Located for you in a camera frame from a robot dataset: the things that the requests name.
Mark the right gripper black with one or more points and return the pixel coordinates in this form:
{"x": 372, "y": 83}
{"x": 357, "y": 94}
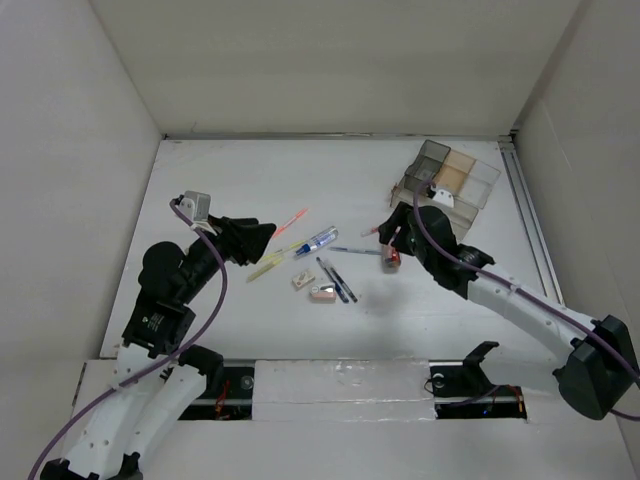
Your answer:
{"x": 387, "y": 229}

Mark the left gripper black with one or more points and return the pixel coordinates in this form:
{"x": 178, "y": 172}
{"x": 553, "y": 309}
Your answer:
{"x": 243, "y": 238}

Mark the red gel pen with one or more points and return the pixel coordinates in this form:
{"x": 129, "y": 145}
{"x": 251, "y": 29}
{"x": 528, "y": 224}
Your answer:
{"x": 370, "y": 231}

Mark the thin blue refill pen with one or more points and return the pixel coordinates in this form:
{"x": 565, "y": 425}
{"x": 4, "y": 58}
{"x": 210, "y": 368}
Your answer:
{"x": 360, "y": 251}

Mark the white correction fluid bottle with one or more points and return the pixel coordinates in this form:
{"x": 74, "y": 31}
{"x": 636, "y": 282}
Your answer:
{"x": 317, "y": 242}

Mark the white eraser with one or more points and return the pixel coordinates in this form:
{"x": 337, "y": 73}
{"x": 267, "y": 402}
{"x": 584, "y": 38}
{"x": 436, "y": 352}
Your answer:
{"x": 303, "y": 279}

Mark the black blue gel pen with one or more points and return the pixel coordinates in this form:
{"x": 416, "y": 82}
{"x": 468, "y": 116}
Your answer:
{"x": 342, "y": 283}

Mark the blue ballpoint pen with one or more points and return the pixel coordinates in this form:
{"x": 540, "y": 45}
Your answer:
{"x": 339, "y": 290}

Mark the pink pencil sharpener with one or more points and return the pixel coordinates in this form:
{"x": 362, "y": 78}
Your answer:
{"x": 323, "y": 293}

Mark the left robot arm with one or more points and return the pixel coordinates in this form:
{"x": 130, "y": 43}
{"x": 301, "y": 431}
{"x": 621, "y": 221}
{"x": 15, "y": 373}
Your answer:
{"x": 159, "y": 371}

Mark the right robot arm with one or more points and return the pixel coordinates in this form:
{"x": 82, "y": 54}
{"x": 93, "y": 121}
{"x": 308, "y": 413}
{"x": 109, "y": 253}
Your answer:
{"x": 593, "y": 362}

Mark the clear plastic desk organizer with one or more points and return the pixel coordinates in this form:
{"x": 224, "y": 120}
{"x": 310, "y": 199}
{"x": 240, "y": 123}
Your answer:
{"x": 470, "y": 180}

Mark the orange pink pen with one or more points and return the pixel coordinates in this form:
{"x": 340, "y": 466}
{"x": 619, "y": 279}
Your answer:
{"x": 279, "y": 230}

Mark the yellow highlighter pen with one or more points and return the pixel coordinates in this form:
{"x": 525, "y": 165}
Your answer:
{"x": 281, "y": 251}

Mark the pale yellow pen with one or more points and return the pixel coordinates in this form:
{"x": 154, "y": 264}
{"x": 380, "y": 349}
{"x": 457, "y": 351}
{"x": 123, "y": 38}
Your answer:
{"x": 264, "y": 269}

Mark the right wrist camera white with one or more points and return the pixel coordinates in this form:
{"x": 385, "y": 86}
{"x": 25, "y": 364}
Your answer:
{"x": 443, "y": 198}

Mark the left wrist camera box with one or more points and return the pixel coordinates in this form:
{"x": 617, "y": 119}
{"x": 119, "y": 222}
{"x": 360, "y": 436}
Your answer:
{"x": 195, "y": 206}

